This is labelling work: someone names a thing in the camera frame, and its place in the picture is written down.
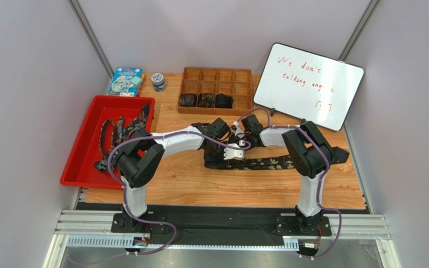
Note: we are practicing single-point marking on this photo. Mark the small blue white jar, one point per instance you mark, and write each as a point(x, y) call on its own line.
point(158, 82)

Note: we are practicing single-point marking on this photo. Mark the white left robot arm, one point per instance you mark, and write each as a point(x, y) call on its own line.
point(134, 162)

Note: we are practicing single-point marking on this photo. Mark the red plastic tray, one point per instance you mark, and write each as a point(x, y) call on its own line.
point(79, 170)

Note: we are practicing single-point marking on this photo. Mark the blue floral necktie in tray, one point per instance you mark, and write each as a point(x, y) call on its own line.
point(119, 134)

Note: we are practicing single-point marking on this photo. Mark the dark blue rolled tie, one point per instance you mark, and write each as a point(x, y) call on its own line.
point(188, 100)

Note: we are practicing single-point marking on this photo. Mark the whiteboard with red writing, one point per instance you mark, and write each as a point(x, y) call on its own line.
point(308, 86)

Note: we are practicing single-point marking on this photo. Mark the wooden compartment organizer box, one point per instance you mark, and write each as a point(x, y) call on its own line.
point(234, 82)

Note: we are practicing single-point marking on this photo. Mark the black floral necktie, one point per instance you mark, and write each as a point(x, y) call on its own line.
point(266, 163)

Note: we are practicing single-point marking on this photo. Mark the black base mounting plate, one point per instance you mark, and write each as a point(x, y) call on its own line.
point(216, 226)

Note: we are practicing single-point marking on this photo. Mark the blue picture box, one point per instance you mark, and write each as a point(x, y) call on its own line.
point(126, 82)

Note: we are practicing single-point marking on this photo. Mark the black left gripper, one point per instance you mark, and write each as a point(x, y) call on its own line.
point(211, 152)

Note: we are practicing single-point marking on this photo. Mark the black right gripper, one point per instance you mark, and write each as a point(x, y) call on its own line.
point(244, 138)

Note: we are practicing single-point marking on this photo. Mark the aluminium frame rail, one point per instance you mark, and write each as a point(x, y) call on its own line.
point(83, 238)

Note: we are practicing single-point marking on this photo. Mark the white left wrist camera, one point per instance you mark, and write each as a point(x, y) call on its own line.
point(233, 154)

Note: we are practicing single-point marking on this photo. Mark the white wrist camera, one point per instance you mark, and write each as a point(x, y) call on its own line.
point(236, 130)
point(233, 154)

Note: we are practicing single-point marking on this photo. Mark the plain black rolled tie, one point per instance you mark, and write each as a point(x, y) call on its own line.
point(223, 101)

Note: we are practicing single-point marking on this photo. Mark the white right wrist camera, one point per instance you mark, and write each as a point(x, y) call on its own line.
point(236, 130)

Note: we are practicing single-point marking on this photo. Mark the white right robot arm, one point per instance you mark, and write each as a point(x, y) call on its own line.
point(310, 154)

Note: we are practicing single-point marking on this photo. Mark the dark patterned rolled tie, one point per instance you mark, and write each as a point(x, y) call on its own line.
point(206, 100)

